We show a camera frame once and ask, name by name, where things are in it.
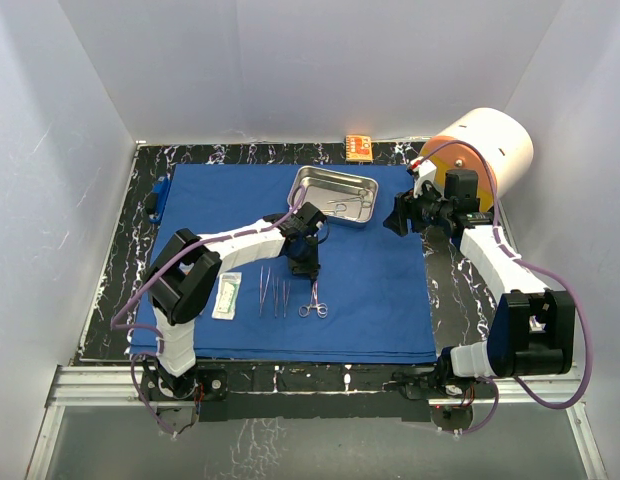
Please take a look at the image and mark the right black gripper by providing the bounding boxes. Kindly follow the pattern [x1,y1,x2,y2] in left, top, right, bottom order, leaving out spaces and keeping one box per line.
[384,179,453,236]

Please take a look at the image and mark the steel surgical scissors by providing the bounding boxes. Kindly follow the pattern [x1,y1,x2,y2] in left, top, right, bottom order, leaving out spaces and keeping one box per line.
[327,189,374,216]

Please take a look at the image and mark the steel forceps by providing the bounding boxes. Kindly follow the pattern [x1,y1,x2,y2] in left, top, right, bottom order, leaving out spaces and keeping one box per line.
[259,267,271,315]
[272,276,280,318]
[282,280,291,318]

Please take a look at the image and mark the metal instrument tray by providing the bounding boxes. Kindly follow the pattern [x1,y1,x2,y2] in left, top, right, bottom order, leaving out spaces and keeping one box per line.
[287,166,379,228]

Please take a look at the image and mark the steel hemostat clamp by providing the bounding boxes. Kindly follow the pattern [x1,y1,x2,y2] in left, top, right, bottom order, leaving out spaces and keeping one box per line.
[298,281,328,319]

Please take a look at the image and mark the white suture packet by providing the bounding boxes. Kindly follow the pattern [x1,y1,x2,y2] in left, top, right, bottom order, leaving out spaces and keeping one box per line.
[211,272,242,320]

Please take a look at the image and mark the blue surgical drape cloth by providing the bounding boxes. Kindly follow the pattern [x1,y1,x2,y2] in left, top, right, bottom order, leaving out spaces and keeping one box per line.
[155,164,436,364]

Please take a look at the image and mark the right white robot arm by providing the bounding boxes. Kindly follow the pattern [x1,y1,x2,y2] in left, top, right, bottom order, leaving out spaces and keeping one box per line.
[383,161,576,397]

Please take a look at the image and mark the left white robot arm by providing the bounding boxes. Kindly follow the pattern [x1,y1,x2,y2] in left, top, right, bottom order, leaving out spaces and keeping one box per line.
[144,202,327,399]

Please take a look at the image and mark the small orange circuit board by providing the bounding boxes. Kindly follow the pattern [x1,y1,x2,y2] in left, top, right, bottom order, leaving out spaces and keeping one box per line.
[345,135,374,163]

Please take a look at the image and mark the white cylindrical drawer container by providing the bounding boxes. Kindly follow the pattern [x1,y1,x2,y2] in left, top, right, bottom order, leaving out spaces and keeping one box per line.
[419,107,534,212]

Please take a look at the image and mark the small blue plastic tool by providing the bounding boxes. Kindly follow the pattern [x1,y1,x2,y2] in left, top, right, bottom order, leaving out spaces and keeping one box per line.
[144,175,171,224]

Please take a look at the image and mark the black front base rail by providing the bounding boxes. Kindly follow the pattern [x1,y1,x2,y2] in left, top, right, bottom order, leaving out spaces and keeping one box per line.
[141,361,496,429]

